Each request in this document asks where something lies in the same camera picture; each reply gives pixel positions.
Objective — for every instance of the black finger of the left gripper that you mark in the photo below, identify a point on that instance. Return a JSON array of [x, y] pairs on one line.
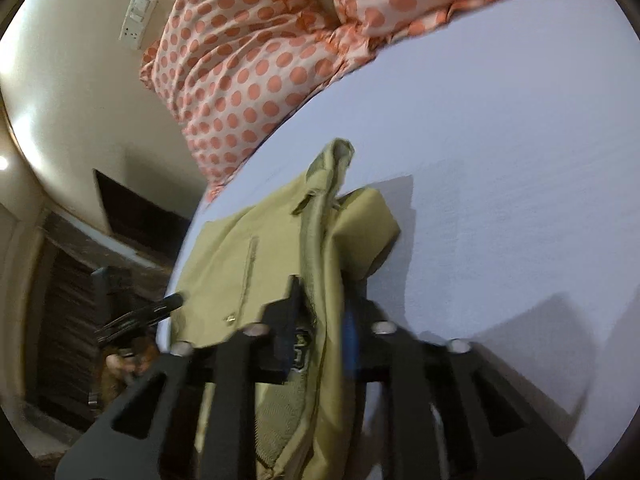
[[135, 323]]

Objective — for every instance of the white wall switch plate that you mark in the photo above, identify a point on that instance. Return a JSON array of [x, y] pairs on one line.
[[136, 20]]

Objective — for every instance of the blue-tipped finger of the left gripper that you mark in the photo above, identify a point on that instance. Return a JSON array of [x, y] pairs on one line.
[[102, 294]]

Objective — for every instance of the left polka dot pillow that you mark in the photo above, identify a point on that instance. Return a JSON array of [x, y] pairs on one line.
[[230, 71]]

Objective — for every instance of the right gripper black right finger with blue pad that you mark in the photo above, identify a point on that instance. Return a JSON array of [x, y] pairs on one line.
[[447, 412]]

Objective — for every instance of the dark bedside cabinet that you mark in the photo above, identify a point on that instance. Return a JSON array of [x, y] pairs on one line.
[[81, 282]]

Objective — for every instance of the khaki olive pants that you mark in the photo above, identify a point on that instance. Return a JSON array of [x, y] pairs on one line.
[[308, 229]]

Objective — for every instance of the white bed sheet mattress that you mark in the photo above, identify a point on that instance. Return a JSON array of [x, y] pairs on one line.
[[507, 146]]

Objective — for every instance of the person's left hand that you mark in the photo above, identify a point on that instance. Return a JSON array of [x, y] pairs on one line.
[[127, 364]]

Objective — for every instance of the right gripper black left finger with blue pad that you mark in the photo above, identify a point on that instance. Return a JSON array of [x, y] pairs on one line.
[[193, 416]]

